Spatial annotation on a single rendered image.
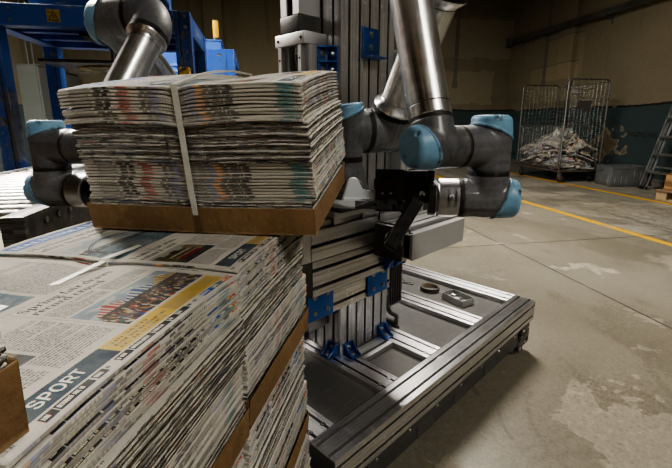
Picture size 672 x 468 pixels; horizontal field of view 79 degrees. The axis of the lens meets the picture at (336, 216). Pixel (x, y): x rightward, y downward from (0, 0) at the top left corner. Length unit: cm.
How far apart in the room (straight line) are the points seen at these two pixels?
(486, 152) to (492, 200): 9
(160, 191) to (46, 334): 33
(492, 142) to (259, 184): 41
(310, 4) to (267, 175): 79
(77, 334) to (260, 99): 35
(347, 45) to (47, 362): 110
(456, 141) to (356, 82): 63
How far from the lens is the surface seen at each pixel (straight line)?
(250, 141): 60
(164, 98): 64
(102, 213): 76
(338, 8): 129
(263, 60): 989
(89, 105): 71
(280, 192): 61
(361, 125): 103
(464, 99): 1107
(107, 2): 127
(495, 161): 79
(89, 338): 40
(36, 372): 37
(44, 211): 120
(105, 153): 72
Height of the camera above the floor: 100
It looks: 13 degrees down
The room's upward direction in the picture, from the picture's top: straight up
